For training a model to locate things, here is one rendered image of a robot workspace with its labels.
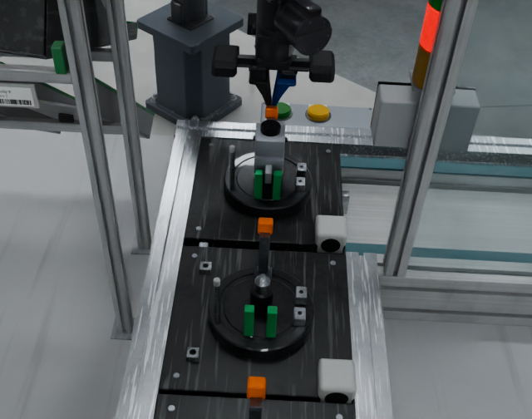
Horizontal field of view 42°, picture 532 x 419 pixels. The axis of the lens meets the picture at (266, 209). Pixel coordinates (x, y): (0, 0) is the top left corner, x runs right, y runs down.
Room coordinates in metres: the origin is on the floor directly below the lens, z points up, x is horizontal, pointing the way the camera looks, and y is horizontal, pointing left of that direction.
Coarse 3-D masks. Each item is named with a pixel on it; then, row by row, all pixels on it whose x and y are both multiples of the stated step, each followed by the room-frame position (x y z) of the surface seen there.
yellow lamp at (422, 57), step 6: (420, 48) 0.70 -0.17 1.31; (420, 54) 0.70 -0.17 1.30; (426, 54) 0.69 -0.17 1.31; (420, 60) 0.70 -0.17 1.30; (426, 60) 0.69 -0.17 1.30; (414, 66) 0.71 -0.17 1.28; (420, 66) 0.70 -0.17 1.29; (426, 66) 0.69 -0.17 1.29; (414, 72) 0.71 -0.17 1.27; (420, 72) 0.70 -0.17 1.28; (414, 78) 0.70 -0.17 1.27; (420, 78) 0.69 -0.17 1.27; (414, 84) 0.70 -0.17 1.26; (420, 84) 0.69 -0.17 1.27
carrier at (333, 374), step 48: (192, 288) 0.61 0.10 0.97; (240, 288) 0.60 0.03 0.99; (288, 288) 0.61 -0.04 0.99; (336, 288) 0.63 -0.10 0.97; (192, 336) 0.53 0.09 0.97; (240, 336) 0.53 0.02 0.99; (288, 336) 0.53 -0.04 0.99; (336, 336) 0.55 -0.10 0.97; (192, 384) 0.46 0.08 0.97; (240, 384) 0.47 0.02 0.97; (288, 384) 0.47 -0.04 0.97; (336, 384) 0.46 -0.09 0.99
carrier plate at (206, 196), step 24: (216, 144) 0.93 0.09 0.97; (240, 144) 0.94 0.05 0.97; (288, 144) 0.94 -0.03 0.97; (312, 144) 0.95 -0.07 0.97; (216, 168) 0.87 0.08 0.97; (312, 168) 0.88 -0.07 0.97; (336, 168) 0.88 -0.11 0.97; (192, 192) 0.81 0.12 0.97; (216, 192) 0.81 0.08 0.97; (312, 192) 0.82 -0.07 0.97; (336, 192) 0.83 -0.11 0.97; (192, 216) 0.75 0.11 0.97; (216, 216) 0.76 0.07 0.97; (240, 216) 0.76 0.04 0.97; (288, 216) 0.77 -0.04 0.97; (312, 216) 0.77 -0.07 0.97; (192, 240) 0.71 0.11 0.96; (216, 240) 0.71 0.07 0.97; (240, 240) 0.71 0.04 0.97; (288, 240) 0.71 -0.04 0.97; (312, 240) 0.72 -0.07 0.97
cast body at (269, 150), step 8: (272, 120) 0.84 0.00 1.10; (256, 128) 0.83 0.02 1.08; (264, 128) 0.82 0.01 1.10; (272, 128) 0.82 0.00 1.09; (280, 128) 0.83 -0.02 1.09; (256, 136) 0.81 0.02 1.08; (264, 136) 0.81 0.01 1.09; (272, 136) 0.81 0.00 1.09; (280, 136) 0.81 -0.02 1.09; (256, 144) 0.80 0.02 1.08; (264, 144) 0.80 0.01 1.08; (272, 144) 0.80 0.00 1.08; (280, 144) 0.80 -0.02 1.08; (256, 152) 0.80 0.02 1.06; (264, 152) 0.80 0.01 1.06; (272, 152) 0.80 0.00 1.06; (280, 152) 0.80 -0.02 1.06; (256, 160) 0.80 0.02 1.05; (264, 160) 0.80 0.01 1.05; (272, 160) 0.80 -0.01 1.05; (280, 160) 0.80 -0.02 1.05; (256, 168) 0.80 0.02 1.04; (264, 168) 0.80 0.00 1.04; (272, 168) 0.80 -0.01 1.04; (280, 168) 0.80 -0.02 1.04
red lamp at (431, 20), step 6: (426, 12) 0.71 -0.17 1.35; (432, 12) 0.70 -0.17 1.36; (438, 12) 0.69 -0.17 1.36; (426, 18) 0.70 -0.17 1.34; (432, 18) 0.70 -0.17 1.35; (438, 18) 0.69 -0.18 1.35; (426, 24) 0.70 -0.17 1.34; (432, 24) 0.69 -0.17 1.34; (426, 30) 0.70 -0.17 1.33; (432, 30) 0.69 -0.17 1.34; (426, 36) 0.70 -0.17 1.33; (432, 36) 0.69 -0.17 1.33; (420, 42) 0.71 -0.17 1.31; (426, 42) 0.70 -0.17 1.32; (432, 42) 0.69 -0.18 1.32; (426, 48) 0.69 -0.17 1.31
